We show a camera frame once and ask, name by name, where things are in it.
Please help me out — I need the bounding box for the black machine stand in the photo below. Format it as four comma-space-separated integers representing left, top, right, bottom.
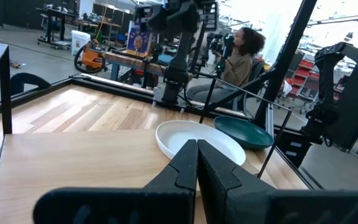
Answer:
301, 42, 358, 154

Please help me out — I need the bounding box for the dark green plate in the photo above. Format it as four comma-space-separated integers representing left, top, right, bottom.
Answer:
213, 115, 275, 151

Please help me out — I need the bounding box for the black work table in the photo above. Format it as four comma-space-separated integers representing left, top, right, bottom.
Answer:
35, 6, 78, 50

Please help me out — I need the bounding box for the blue poster board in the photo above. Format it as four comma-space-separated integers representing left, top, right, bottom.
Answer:
126, 21, 154, 57

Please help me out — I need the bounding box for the black office chair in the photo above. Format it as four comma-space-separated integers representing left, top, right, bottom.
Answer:
228, 59, 269, 113

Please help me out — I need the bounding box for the red shelf cart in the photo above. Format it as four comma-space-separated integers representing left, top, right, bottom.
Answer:
285, 58, 321, 102

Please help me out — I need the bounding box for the wooden workbench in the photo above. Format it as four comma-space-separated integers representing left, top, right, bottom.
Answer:
104, 51, 169, 82

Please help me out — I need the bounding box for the black table edge rail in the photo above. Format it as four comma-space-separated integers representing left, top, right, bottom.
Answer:
0, 73, 260, 123

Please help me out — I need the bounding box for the black chair back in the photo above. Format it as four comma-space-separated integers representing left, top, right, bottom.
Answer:
10, 72, 52, 96

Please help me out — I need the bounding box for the white plate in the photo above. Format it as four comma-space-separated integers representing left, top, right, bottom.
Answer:
155, 119, 247, 166

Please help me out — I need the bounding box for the white bin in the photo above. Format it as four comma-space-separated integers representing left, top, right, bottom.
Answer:
70, 30, 91, 57

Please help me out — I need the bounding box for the black rig frame post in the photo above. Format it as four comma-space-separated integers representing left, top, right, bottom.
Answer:
254, 0, 318, 129

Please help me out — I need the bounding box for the person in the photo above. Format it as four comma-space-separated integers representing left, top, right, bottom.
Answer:
186, 27, 267, 103

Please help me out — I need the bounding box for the orange shop vacuum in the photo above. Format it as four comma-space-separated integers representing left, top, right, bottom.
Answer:
73, 39, 109, 74

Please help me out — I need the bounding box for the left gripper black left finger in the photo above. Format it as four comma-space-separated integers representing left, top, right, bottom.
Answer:
32, 139, 198, 224

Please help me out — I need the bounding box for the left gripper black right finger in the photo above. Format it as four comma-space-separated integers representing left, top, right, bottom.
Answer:
197, 139, 358, 224

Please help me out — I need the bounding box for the black metal dish rack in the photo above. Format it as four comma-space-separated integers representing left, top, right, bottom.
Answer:
0, 42, 310, 224

